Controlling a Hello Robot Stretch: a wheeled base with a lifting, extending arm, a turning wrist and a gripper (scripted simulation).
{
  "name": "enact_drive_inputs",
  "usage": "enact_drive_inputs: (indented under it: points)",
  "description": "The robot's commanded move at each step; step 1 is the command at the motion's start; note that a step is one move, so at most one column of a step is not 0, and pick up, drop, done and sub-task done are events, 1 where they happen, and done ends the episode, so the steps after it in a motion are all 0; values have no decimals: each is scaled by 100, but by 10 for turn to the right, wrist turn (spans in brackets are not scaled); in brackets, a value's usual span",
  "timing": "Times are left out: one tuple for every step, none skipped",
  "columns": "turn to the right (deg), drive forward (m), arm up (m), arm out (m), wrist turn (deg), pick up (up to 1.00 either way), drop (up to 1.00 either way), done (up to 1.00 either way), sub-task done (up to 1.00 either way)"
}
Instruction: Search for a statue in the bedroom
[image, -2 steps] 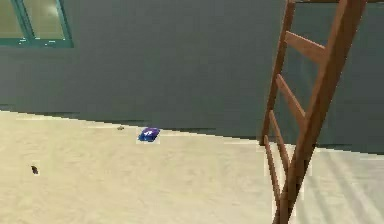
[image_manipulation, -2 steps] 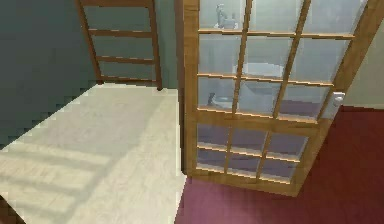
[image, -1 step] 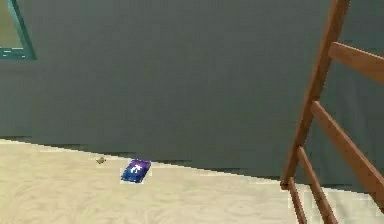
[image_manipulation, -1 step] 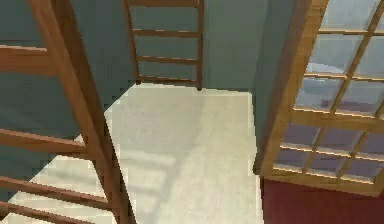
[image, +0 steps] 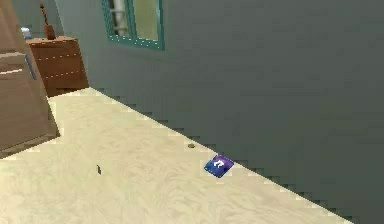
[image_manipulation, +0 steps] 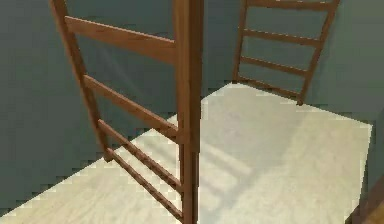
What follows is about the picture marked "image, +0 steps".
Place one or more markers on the teal framed window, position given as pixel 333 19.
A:
pixel 135 20

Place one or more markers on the pale blue small object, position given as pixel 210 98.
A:
pixel 26 32

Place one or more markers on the blue flat box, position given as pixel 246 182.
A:
pixel 218 165

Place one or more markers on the small dark object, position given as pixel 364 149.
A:
pixel 99 170

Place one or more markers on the light brown wooden cupboard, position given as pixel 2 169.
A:
pixel 20 100

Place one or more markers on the brown vase with stem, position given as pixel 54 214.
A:
pixel 49 30

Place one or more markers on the reddish brown chest of drawers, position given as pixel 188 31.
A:
pixel 60 65

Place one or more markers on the small brown round object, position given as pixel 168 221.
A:
pixel 191 145

